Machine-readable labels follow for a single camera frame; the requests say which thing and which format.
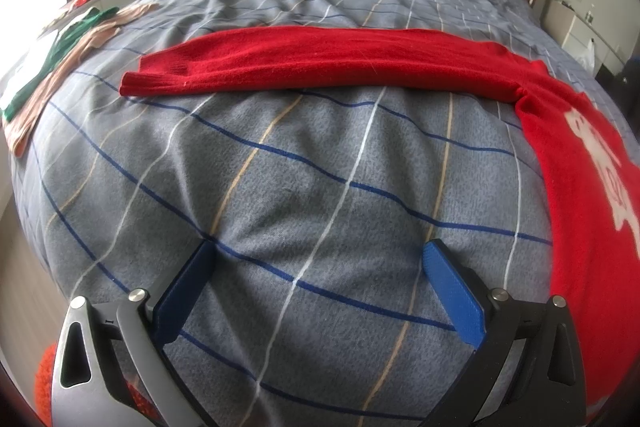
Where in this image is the grey plaid bed blanket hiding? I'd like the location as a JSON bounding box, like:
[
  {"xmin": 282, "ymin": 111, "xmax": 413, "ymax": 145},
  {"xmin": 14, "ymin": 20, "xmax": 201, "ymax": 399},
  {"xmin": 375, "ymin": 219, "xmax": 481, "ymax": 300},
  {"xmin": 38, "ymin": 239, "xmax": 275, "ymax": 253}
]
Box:
[{"xmin": 0, "ymin": 0, "xmax": 640, "ymax": 427}]

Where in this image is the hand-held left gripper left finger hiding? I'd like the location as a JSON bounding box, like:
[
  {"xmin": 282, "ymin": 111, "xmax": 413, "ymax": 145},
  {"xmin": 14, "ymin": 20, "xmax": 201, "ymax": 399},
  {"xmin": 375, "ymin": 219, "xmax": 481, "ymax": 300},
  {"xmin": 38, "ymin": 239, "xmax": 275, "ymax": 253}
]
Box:
[{"xmin": 50, "ymin": 239, "xmax": 221, "ymax": 427}]

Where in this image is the green garment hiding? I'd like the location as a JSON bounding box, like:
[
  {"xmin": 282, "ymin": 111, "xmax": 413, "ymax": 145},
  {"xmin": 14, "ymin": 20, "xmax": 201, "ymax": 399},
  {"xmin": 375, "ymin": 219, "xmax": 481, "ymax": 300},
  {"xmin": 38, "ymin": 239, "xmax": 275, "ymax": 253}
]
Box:
[{"xmin": 0, "ymin": 7, "xmax": 121, "ymax": 124}]

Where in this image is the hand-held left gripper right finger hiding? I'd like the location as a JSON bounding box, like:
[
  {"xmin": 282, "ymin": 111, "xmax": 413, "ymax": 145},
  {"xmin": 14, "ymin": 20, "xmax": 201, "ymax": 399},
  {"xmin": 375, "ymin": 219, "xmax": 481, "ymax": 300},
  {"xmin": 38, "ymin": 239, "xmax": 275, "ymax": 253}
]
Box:
[{"xmin": 422, "ymin": 238, "xmax": 587, "ymax": 427}]

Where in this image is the beige garment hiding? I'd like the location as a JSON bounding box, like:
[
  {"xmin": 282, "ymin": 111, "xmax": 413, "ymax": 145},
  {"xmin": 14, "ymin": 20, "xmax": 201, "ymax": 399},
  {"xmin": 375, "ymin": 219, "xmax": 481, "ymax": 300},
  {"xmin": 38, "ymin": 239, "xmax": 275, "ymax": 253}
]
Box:
[{"xmin": 5, "ymin": 3, "xmax": 161, "ymax": 158}]

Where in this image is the red sweater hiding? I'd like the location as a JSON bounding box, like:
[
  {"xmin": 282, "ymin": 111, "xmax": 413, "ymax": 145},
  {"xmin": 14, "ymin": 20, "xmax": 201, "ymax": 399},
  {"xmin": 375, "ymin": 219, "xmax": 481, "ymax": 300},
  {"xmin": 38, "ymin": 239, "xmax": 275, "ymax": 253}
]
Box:
[{"xmin": 120, "ymin": 26, "xmax": 640, "ymax": 423}]

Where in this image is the white nightstand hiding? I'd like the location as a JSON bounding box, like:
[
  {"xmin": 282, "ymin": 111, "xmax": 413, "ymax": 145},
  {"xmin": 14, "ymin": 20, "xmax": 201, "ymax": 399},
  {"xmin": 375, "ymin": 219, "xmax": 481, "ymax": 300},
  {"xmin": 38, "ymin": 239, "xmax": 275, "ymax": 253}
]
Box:
[{"xmin": 542, "ymin": 0, "xmax": 601, "ymax": 52}]

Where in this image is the white plastic bag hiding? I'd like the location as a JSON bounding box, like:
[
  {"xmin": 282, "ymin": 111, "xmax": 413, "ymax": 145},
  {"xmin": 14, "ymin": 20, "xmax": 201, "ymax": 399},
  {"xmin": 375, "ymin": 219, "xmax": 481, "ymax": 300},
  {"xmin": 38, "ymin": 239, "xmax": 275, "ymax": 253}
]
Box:
[{"xmin": 577, "ymin": 38, "xmax": 598, "ymax": 70}]

